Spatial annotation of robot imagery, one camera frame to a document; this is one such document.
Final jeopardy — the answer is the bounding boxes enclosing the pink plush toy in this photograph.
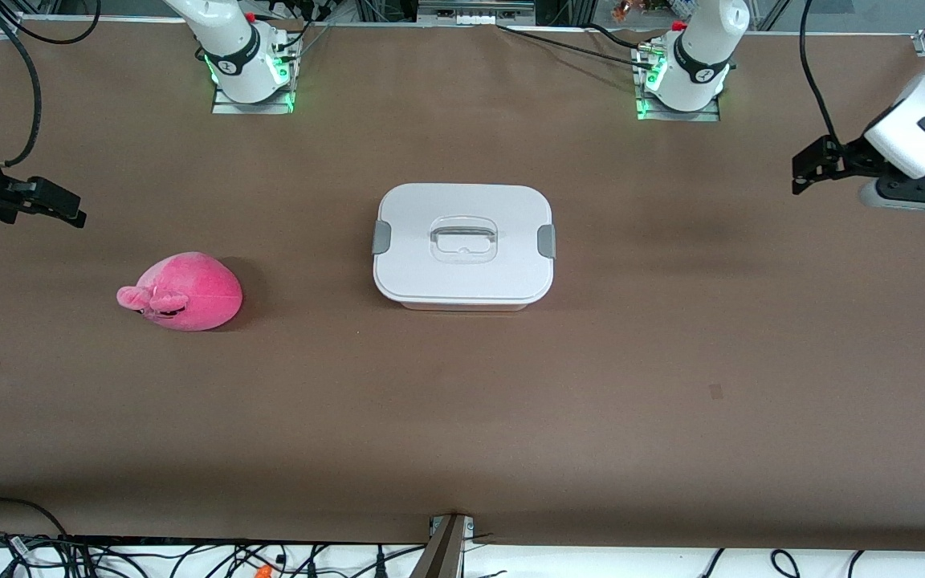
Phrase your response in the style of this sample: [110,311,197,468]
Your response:
[116,251,244,332]

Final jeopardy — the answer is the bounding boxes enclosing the white box lid grey clips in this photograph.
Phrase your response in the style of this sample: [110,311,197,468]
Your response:
[372,183,557,305]

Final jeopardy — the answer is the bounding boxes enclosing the pink plastic box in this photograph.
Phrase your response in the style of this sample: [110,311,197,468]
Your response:
[386,297,540,312]

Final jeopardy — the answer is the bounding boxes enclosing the grey power strip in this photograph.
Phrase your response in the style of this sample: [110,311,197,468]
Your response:
[418,0,536,26]

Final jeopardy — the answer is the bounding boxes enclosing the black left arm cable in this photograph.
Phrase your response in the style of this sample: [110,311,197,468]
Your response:
[798,0,846,150]

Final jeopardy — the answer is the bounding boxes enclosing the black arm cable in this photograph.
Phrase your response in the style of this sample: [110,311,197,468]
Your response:
[798,0,846,150]
[0,0,102,167]

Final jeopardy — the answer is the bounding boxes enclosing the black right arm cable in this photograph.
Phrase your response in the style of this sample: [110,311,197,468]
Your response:
[0,0,102,167]

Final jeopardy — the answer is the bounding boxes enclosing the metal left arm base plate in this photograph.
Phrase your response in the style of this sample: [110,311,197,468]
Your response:
[635,48,722,123]

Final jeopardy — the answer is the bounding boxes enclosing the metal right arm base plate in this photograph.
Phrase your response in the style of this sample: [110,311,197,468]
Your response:
[212,44,296,115]

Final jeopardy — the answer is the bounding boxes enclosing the short black table cable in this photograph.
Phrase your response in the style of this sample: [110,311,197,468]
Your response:
[581,22,646,54]

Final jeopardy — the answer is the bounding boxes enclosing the long black table cable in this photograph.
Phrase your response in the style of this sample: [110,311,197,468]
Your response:
[497,24,660,69]

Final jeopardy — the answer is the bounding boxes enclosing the black looping floor cable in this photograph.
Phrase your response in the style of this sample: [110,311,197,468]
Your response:
[0,497,70,538]

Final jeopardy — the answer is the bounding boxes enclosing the tangled black cables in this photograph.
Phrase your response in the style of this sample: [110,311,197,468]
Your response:
[0,533,431,578]

